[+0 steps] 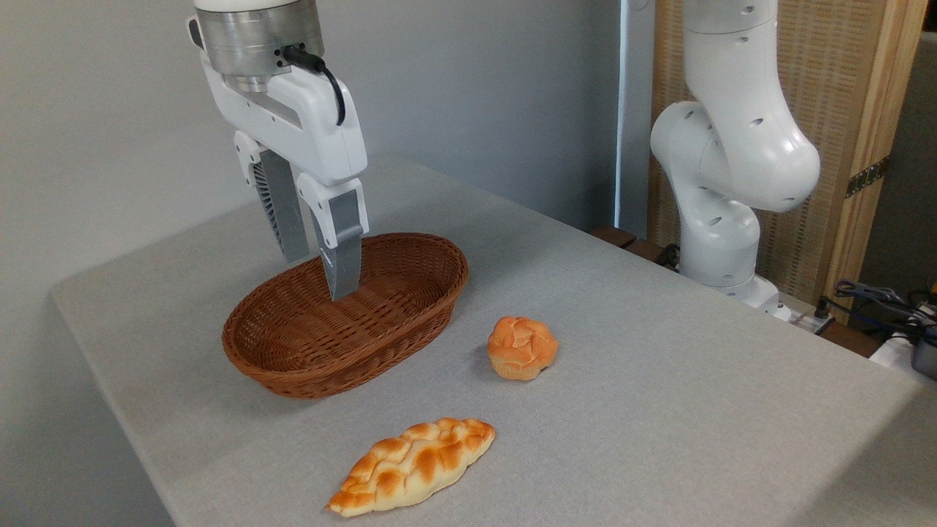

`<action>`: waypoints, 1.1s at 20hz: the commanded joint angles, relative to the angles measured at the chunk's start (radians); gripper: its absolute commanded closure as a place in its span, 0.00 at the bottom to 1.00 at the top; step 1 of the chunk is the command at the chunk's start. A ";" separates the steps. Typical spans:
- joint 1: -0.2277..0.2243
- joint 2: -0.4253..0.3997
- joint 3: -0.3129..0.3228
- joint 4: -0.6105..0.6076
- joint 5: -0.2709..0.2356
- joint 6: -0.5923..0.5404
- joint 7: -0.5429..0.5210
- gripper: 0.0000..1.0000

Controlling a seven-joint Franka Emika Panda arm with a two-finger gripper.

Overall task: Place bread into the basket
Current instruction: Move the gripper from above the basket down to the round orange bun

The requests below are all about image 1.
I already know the woven wooden folding screen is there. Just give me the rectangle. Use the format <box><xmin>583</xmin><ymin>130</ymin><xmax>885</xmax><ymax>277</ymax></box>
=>
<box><xmin>648</xmin><ymin>0</ymin><xmax>930</xmax><ymax>323</ymax></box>

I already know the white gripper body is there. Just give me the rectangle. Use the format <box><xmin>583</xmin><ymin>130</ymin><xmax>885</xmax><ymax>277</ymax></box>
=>
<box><xmin>201</xmin><ymin>55</ymin><xmax>369</xmax><ymax>188</ymax></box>

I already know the brown oval wicker basket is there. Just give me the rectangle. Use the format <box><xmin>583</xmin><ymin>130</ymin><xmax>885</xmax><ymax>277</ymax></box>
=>
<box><xmin>222</xmin><ymin>233</ymin><xmax>469</xmax><ymax>400</ymax></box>

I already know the bundle of dark cables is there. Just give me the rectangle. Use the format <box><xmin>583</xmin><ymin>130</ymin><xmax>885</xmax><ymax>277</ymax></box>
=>
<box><xmin>818</xmin><ymin>278</ymin><xmax>937</xmax><ymax>339</ymax></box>

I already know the white power strip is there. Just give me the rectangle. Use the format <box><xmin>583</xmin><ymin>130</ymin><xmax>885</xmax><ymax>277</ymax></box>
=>
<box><xmin>783</xmin><ymin>304</ymin><xmax>837</xmax><ymax>336</ymax></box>

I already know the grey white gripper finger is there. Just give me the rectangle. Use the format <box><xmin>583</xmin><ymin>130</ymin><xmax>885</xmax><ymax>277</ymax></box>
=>
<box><xmin>296</xmin><ymin>174</ymin><xmax>370</xmax><ymax>302</ymax></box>
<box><xmin>234</xmin><ymin>132</ymin><xmax>310</xmax><ymax>264</ymax></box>

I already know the round orange bread roll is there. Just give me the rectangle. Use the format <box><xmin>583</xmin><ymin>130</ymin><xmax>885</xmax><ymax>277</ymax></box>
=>
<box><xmin>488</xmin><ymin>316</ymin><xmax>559</xmax><ymax>381</ymax></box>

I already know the metal screen hinge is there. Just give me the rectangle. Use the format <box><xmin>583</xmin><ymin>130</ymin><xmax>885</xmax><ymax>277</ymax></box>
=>
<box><xmin>845</xmin><ymin>156</ymin><xmax>891</xmax><ymax>198</ymax></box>

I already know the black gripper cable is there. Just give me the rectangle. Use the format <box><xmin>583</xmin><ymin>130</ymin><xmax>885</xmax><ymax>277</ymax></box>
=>
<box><xmin>282</xmin><ymin>45</ymin><xmax>347</xmax><ymax>127</ymax></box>

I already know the white vertical post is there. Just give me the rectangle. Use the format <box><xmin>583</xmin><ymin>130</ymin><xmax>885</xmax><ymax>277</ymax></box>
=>
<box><xmin>615</xmin><ymin>0</ymin><xmax>656</xmax><ymax>239</ymax></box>

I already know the long braided bread loaf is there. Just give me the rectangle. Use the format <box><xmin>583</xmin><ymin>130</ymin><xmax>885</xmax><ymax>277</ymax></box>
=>
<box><xmin>326</xmin><ymin>418</ymin><xmax>496</xmax><ymax>518</ymax></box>

